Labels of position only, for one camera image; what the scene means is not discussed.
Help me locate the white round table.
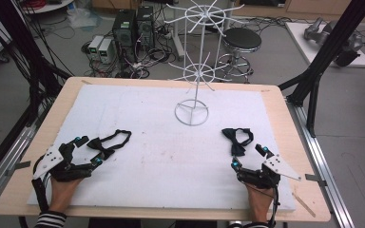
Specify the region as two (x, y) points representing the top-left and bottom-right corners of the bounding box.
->
(22, 0), (75, 15)

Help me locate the slim black computer tower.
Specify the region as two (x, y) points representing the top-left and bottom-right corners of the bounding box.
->
(136, 5), (156, 50)

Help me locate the clear plastic bag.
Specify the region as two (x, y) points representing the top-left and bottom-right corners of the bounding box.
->
(67, 8), (103, 32)

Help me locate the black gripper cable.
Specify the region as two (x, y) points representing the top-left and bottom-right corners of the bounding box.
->
(267, 184), (281, 227)
(31, 155), (51, 213)

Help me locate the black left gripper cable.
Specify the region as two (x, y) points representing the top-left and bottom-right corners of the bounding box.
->
(31, 155), (51, 213)

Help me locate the white floor board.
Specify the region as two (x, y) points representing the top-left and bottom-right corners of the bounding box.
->
(284, 21), (365, 69)

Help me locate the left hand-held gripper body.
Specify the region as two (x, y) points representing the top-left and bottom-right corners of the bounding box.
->
(32, 142), (95, 183)

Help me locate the person's right hand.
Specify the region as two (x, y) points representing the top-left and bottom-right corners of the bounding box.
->
(245, 183), (275, 224)

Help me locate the black bow tie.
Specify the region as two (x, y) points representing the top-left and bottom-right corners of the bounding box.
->
(86, 128), (133, 162)
(221, 126), (255, 158)

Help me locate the tangle of floor cables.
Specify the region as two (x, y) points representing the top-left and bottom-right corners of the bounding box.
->
(81, 18), (177, 80)

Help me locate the black round stool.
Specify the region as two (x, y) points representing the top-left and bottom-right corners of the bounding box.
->
(217, 28), (263, 84)

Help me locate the white foam mat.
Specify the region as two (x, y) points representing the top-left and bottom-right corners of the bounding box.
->
(27, 84), (298, 213)

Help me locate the large black computer tower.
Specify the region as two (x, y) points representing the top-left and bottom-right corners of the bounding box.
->
(111, 9), (138, 63)

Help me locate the aluminium rail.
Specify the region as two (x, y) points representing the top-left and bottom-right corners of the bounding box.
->
(285, 97), (356, 228)
(0, 123), (43, 217)

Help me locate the grey bench power supply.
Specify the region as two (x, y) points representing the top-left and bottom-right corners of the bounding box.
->
(87, 35), (105, 61)
(98, 37), (114, 65)

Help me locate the white wire display rack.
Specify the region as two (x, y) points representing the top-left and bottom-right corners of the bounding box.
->
(163, 0), (245, 127)

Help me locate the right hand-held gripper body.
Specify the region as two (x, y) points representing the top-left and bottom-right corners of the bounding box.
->
(237, 154), (302, 190)

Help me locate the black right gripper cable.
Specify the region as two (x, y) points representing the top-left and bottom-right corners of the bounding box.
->
(267, 184), (281, 227)

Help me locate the black frame post with cables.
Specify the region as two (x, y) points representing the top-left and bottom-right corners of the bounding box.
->
(0, 0), (74, 127)

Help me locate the person's left hand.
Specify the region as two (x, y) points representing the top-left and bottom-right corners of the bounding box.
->
(48, 177), (84, 214)

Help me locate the wooden stick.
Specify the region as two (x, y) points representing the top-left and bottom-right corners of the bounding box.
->
(292, 192), (317, 219)

